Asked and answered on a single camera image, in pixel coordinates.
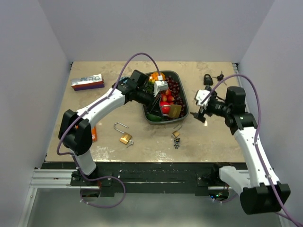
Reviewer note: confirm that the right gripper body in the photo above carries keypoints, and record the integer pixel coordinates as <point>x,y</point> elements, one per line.
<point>216,107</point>

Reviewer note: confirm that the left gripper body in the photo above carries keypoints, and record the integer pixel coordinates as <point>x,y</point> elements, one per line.
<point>153,103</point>

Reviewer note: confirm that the large brass padlock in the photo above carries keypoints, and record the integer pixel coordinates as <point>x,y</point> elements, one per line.
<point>175,111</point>

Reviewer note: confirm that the black Kaijing padlock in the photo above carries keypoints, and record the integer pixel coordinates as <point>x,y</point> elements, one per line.
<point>208,80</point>

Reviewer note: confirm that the small brass padlock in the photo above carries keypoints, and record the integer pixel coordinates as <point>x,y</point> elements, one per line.
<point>176,132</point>

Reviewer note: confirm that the black head keys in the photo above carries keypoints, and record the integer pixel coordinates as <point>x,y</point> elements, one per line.
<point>220,78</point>

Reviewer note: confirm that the small key with ring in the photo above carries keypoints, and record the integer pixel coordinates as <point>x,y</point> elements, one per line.
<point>130,143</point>

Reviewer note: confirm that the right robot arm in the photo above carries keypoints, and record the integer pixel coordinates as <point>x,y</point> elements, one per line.
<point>262,191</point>

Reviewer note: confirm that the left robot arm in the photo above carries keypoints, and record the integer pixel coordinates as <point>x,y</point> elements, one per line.
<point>75,129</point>

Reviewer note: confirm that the green lime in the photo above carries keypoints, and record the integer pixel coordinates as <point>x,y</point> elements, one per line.
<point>153,118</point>

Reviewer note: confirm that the grey fruit tray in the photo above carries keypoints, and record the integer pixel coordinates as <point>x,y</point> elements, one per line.
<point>164,121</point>

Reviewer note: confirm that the right red apple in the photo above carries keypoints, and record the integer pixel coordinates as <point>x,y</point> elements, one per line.
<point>165,107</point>

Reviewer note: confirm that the strawberry pile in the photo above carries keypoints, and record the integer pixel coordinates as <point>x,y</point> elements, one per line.
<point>167,96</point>

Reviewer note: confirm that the purple grape bunch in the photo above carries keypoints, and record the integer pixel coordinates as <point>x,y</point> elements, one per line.
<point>174,86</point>

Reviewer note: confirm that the orange pineapple toy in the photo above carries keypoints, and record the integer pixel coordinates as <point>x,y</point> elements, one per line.
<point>153,77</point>

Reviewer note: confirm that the orange razor package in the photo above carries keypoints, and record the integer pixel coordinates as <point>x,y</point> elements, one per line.
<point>94,134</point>

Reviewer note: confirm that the purple white toothpaste box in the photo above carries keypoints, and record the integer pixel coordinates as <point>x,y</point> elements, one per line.
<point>86,83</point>

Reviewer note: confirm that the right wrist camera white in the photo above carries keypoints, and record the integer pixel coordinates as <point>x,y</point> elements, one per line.
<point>202,98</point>

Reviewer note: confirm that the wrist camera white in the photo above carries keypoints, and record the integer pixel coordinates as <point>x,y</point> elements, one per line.
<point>160,85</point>
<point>202,98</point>

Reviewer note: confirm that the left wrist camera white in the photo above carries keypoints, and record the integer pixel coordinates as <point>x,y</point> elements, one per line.
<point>160,85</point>

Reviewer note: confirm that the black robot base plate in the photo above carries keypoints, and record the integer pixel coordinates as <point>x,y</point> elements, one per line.
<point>200,179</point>

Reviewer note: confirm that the aluminium frame rail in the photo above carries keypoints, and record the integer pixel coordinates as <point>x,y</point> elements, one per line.
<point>46,179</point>

